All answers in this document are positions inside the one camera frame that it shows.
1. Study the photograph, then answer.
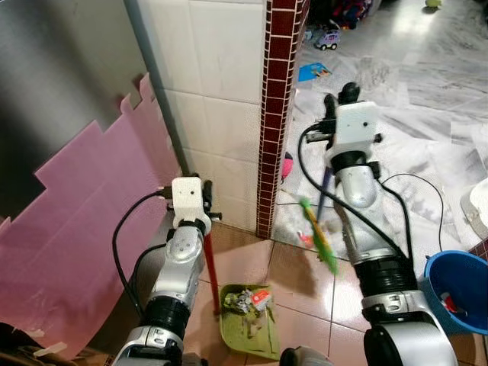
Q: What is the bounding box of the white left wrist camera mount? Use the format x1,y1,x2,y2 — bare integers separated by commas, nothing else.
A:
171,176,204,230

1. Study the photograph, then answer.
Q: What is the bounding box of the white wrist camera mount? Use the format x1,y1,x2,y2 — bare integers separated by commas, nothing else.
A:
171,176,204,230
333,101,382,156

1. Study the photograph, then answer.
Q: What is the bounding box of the pile of colourful toys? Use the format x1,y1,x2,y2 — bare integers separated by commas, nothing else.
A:
328,0,376,30

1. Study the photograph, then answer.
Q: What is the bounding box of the red and white wrapper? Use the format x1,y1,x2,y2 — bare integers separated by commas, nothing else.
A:
249,287,273,311

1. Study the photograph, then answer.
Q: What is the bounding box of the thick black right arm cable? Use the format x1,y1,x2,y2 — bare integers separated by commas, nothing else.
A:
297,124,417,260

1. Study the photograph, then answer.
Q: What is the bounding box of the blue plastic bucket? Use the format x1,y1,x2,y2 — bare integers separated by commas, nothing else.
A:
422,250,488,337

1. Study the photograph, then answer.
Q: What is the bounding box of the thin black cable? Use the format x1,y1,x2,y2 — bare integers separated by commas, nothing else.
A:
379,173,446,254

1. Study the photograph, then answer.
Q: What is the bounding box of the pink foam sheet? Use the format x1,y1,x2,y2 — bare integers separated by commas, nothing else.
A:
0,73,185,361

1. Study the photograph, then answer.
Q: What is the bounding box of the crumpled grey rubbish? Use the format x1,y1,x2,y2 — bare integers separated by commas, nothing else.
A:
223,288,253,316

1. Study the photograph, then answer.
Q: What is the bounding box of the white ceramic toilet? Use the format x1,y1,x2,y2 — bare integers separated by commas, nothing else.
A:
460,178,488,242

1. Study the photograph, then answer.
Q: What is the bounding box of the red item in bucket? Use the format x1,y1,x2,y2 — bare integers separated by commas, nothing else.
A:
441,293,464,315

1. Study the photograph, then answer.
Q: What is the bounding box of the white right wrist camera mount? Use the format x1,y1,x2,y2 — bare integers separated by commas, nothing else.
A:
333,101,382,156

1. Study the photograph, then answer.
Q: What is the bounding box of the small toy car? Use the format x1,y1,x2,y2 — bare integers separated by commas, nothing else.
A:
314,29,342,52

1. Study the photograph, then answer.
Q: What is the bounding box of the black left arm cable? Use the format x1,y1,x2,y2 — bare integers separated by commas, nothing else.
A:
111,189,175,321

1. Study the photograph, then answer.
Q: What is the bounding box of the pink round object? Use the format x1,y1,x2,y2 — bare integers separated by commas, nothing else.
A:
281,152,296,183

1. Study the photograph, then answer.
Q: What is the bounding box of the blue picture book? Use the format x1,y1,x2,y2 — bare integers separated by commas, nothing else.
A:
297,63,333,83

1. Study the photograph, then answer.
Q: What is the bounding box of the green dustpan with red handle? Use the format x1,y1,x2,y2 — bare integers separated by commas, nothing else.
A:
201,231,282,361

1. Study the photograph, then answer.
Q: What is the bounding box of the grey metal door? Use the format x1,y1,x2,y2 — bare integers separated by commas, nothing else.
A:
0,0,147,222

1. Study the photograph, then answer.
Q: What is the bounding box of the grey robot foot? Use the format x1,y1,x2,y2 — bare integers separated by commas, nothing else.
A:
279,346,327,366

